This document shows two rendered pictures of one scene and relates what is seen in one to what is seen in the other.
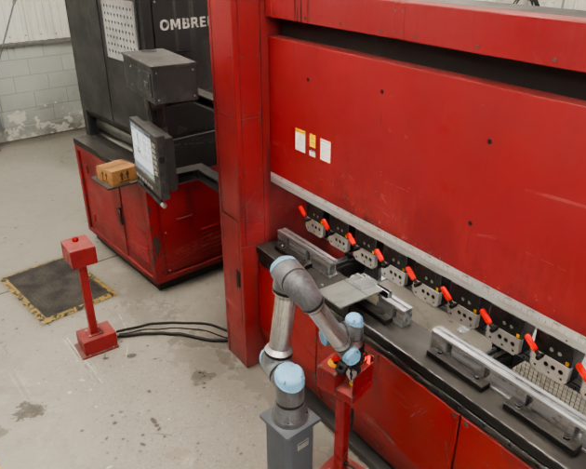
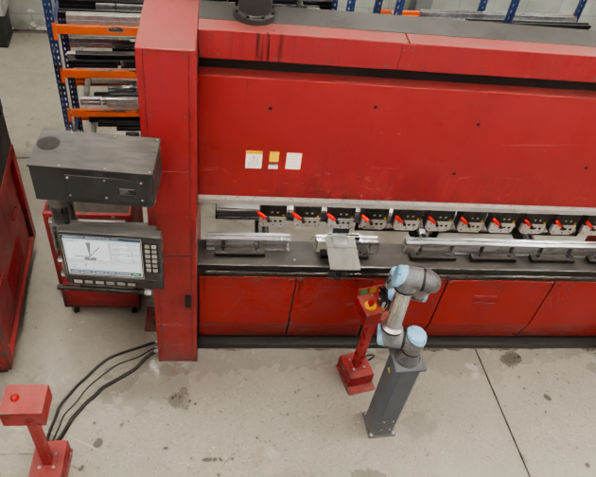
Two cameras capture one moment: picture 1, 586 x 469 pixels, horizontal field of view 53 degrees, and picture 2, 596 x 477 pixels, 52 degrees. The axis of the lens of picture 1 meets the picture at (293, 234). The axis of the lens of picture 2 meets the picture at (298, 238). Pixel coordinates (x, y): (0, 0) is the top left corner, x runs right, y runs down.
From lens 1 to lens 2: 293 cm
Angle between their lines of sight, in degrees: 55
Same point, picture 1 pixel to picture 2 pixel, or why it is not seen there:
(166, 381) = (163, 428)
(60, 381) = not seen: outside the picture
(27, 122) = not seen: outside the picture
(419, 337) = (390, 252)
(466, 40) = (472, 67)
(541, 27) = (534, 58)
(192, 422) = (230, 431)
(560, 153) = (529, 121)
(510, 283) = (481, 197)
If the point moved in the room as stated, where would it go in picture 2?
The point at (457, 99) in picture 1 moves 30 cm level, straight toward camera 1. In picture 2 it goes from (454, 103) to (504, 132)
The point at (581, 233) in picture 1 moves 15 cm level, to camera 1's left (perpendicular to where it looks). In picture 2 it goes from (534, 158) to (528, 171)
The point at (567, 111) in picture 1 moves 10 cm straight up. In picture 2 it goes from (538, 99) to (546, 81)
